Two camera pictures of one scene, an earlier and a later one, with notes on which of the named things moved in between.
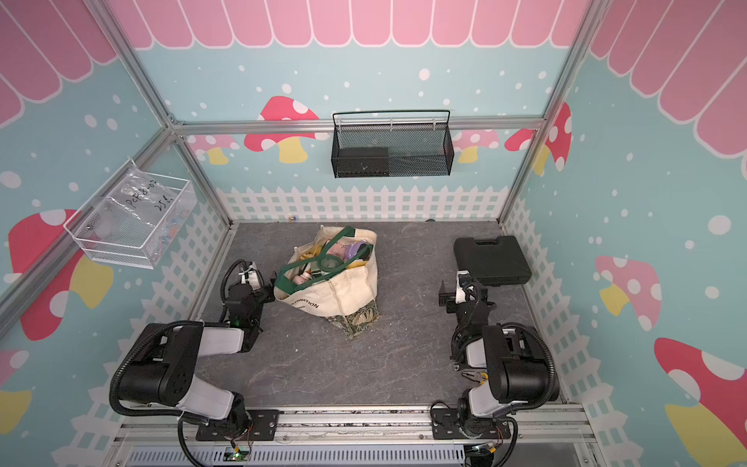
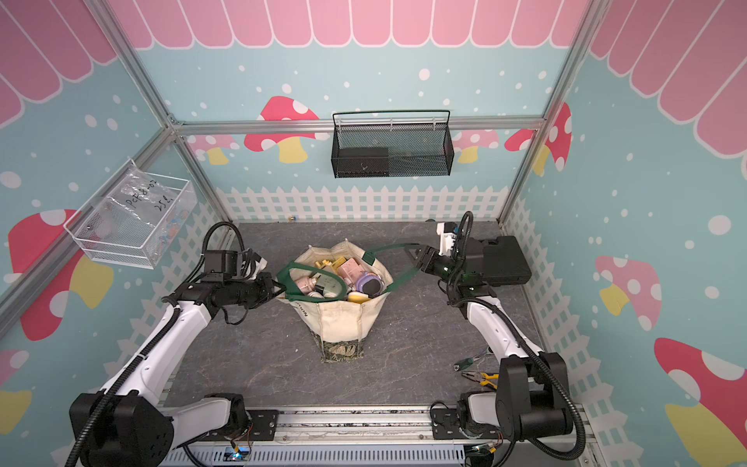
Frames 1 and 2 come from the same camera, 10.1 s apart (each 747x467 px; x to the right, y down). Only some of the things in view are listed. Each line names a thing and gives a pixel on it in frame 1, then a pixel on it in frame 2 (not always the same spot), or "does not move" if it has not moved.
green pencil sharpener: x=329 y=263 to x=330 y=283
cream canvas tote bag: x=335 y=275 to x=340 y=327
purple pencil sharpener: x=351 y=249 to x=371 y=284
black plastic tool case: x=493 y=263 does not move
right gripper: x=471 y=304 to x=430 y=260
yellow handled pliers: x=475 y=376 does not move
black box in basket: x=363 y=161 does not move
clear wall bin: x=133 y=218 does not move
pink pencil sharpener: x=337 y=249 to x=350 y=270
